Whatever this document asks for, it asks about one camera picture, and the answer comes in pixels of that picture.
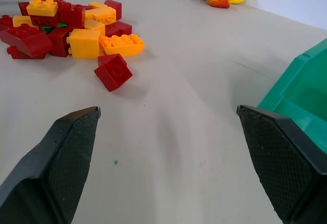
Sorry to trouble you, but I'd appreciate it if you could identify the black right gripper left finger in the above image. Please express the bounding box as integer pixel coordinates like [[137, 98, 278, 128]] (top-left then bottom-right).
[[0, 106, 101, 224]]

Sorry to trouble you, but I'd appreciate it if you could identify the yellow plastic building brick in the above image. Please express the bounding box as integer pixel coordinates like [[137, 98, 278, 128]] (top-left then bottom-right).
[[66, 28, 101, 60]]

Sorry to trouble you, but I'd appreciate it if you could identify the single dark red brick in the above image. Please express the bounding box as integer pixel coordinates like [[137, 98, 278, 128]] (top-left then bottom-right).
[[94, 53, 133, 93]]

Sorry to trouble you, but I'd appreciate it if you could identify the red curved plastic building brick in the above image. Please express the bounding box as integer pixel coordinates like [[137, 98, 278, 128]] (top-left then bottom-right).
[[0, 24, 54, 58]]

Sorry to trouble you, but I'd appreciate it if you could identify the green plastic building brick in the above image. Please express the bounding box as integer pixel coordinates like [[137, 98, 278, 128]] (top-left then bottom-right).
[[38, 22, 67, 35]]

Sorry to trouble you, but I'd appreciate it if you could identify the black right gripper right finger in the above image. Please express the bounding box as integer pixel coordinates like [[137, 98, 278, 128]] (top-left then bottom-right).
[[236, 104, 327, 224]]

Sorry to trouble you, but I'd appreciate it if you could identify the green plastic bin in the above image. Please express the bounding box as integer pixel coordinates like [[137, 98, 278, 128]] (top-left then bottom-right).
[[256, 38, 327, 153]]

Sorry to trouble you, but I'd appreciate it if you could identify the orange curved plastic building brick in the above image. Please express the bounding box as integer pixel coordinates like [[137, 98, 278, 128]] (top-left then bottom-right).
[[99, 33, 145, 58]]

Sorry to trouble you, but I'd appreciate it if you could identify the yellow plastic toy brick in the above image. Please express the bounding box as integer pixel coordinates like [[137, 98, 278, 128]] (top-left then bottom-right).
[[83, 1, 117, 26]]

